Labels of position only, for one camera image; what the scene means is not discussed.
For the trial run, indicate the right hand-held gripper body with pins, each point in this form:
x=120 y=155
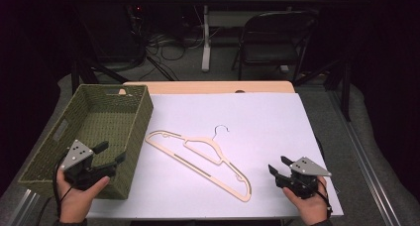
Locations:
x=304 y=176

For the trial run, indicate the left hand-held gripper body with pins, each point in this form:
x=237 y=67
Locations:
x=77 y=160

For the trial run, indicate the person's right hand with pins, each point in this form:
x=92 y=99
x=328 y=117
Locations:
x=310 y=206

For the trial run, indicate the person's left hand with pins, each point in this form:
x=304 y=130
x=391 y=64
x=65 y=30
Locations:
x=76 y=199

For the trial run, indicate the green woven basket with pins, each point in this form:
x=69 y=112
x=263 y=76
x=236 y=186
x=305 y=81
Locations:
x=95 y=127

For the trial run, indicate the white table mat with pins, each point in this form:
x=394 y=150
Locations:
x=251 y=143

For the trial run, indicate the beige clothes hanger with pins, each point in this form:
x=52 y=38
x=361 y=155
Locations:
x=204 y=161

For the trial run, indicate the black metal stand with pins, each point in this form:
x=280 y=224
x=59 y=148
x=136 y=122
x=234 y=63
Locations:
x=336 y=77
x=89 y=67

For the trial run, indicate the black folding chair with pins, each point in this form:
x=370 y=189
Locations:
x=274 y=41

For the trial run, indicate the white desk frame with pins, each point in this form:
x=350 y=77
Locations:
x=206 y=37

